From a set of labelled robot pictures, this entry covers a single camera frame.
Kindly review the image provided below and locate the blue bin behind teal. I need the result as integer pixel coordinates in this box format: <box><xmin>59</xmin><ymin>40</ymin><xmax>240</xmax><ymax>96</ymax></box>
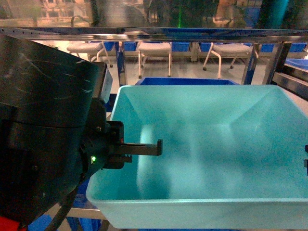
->
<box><xmin>135</xmin><ymin>77</ymin><xmax>237</xmax><ymax>86</ymax></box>

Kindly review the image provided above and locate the grey chair right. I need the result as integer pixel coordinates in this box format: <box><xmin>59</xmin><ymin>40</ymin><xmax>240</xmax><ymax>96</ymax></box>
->
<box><xmin>202</xmin><ymin>42</ymin><xmax>261</xmax><ymax>79</ymax></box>

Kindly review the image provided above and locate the grey chair middle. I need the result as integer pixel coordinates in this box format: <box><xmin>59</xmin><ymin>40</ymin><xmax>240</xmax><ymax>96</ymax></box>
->
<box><xmin>136</xmin><ymin>42</ymin><xmax>172</xmax><ymax>79</ymax></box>

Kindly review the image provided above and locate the steel top shelf rail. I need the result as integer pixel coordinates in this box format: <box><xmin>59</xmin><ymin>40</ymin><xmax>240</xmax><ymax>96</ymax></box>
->
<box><xmin>0</xmin><ymin>26</ymin><xmax>308</xmax><ymax>44</ymax></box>

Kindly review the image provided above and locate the grey chair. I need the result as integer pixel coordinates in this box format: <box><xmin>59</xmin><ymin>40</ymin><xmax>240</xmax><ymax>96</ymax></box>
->
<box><xmin>136</xmin><ymin>42</ymin><xmax>172</xmax><ymax>79</ymax></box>
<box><xmin>66</xmin><ymin>42</ymin><xmax>113</xmax><ymax>68</ymax></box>
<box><xmin>202</xmin><ymin>42</ymin><xmax>261</xmax><ymax>79</ymax></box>

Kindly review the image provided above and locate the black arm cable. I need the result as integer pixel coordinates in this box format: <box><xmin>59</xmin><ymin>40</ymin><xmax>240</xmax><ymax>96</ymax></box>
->
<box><xmin>47</xmin><ymin>187</ymin><xmax>79</xmax><ymax>231</ymax></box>

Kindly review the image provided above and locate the grey chair left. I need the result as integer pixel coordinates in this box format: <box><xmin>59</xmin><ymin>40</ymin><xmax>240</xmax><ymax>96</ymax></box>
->
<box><xmin>66</xmin><ymin>42</ymin><xmax>113</xmax><ymax>68</ymax></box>

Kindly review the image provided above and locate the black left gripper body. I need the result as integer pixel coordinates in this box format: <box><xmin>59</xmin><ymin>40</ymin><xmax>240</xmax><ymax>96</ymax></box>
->
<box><xmin>79</xmin><ymin>98</ymin><xmax>124</xmax><ymax>178</ymax></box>

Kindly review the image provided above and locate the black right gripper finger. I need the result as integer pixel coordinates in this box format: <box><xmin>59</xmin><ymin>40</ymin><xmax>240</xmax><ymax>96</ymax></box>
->
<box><xmin>304</xmin><ymin>145</ymin><xmax>308</xmax><ymax>174</ymax></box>

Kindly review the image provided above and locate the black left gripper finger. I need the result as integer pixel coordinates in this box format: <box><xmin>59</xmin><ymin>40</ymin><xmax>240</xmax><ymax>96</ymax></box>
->
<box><xmin>120</xmin><ymin>139</ymin><xmax>163</xmax><ymax>156</ymax></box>
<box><xmin>119</xmin><ymin>154</ymin><xmax>132</xmax><ymax>163</ymax></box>

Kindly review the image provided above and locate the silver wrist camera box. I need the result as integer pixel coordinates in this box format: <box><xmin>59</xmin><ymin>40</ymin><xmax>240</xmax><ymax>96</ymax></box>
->
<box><xmin>100</xmin><ymin>68</ymin><xmax>113</xmax><ymax>103</ymax></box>

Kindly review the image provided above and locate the teal plastic bin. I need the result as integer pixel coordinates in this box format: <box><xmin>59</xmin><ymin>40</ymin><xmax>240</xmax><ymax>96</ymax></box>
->
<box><xmin>86</xmin><ymin>85</ymin><xmax>308</xmax><ymax>229</ymax></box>

